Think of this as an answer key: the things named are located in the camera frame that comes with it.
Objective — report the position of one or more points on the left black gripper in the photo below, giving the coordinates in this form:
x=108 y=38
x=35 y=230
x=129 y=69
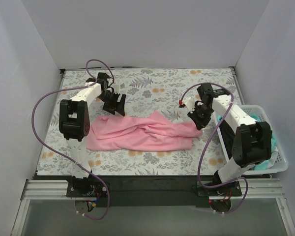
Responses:
x=113 y=100

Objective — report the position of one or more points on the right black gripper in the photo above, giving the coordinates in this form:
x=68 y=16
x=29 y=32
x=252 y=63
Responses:
x=197 y=117

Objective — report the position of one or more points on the pink t shirt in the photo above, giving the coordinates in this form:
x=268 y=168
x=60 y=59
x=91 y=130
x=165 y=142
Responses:
x=155 y=133

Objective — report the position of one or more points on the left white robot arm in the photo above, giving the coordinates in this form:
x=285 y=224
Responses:
x=74 y=124

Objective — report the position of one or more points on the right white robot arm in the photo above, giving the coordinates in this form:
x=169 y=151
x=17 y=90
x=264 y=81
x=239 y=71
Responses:
x=221 y=101

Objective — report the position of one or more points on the teal t shirt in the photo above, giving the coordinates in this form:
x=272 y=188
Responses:
x=263 y=166

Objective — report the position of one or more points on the black t shirt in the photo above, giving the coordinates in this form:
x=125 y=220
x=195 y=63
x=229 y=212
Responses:
x=249 y=144

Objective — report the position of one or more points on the floral table cloth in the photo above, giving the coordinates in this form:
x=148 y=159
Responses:
x=148 y=90

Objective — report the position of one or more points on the white plastic laundry basket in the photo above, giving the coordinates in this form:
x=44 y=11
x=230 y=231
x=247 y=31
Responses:
x=281 y=163

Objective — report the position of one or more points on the white t shirt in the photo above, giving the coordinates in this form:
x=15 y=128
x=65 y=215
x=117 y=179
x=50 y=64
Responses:
x=273 y=158

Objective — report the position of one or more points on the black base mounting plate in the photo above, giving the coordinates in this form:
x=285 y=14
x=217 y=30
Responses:
x=145 y=191

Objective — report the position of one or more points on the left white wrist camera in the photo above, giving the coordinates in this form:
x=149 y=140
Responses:
x=117 y=88

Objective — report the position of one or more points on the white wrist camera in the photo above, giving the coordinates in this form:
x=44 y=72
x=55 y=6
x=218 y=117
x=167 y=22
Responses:
x=117 y=88
x=188 y=103

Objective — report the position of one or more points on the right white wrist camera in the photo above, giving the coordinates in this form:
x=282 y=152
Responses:
x=188 y=103

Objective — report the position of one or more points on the aluminium frame rail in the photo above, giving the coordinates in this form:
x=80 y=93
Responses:
x=266 y=188

